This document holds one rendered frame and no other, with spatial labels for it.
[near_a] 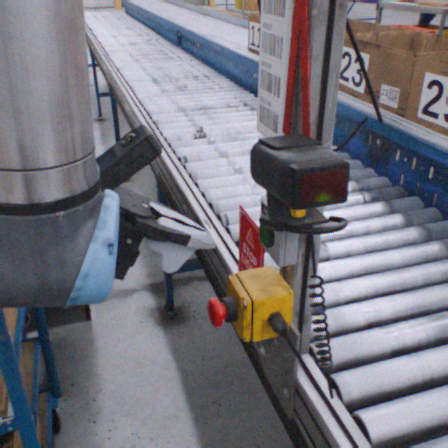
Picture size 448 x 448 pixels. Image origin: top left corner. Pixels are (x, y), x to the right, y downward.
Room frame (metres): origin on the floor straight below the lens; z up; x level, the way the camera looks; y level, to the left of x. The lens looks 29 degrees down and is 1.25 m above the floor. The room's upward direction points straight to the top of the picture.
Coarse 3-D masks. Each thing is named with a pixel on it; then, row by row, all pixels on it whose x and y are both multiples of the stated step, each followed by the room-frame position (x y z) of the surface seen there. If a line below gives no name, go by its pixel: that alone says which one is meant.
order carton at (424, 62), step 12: (420, 60) 1.24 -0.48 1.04; (432, 60) 1.20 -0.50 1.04; (444, 60) 1.16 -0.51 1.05; (420, 72) 1.23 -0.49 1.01; (432, 72) 1.19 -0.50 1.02; (444, 72) 1.15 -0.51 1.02; (420, 84) 1.22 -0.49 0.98; (420, 96) 1.21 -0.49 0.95; (408, 108) 1.25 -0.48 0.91; (420, 120) 1.19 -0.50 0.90; (444, 132) 1.11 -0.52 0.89
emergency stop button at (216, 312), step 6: (210, 300) 0.51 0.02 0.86; (216, 300) 0.50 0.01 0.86; (210, 306) 0.50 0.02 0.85; (216, 306) 0.50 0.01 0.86; (222, 306) 0.50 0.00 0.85; (210, 312) 0.50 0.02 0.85; (216, 312) 0.49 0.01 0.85; (222, 312) 0.50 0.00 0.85; (210, 318) 0.50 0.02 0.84; (216, 318) 0.49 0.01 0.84; (222, 318) 0.49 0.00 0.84; (216, 324) 0.49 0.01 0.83
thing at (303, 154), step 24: (264, 144) 0.48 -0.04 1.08; (288, 144) 0.46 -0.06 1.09; (312, 144) 0.46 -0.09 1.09; (264, 168) 0.46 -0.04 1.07; (288, 168) 0.41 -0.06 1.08; (312, 168) 0.41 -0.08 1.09; (336, 168) 0.41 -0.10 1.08; (288, 192) 0.41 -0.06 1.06; (312, 192) 0.40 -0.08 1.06; (336, 192) 0.41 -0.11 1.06; (264, 216) 0.49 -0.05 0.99; (288, 216) 0.45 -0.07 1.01
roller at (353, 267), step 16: (352, 256) 0.79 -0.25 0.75; (368, 256) 0.79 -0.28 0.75; (384, 256) 0.79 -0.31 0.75; (400, 256) 0.79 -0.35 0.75; (416, 256) 0.80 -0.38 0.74; (432, 256) 0.81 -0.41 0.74; (320, 272) 0.74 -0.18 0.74; (336, 272) 0.74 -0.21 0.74; (352, 272) 0.75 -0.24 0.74; (368, 272) 0.76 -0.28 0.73
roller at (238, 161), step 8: (336, 152) 1.40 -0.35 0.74; (216, 160) 1.30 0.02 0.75; (224, 160) 1.30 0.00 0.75; (232, 160) 1.31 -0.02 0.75; (240, 160) 1.31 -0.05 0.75; (248, 160) 1.32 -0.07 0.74; (184, 168) 1.29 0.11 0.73; (192, 168) 1.26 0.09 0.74; (200, 168) 1.27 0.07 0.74; (208, 168) 1.27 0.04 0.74; (216, 168) 1.28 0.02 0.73
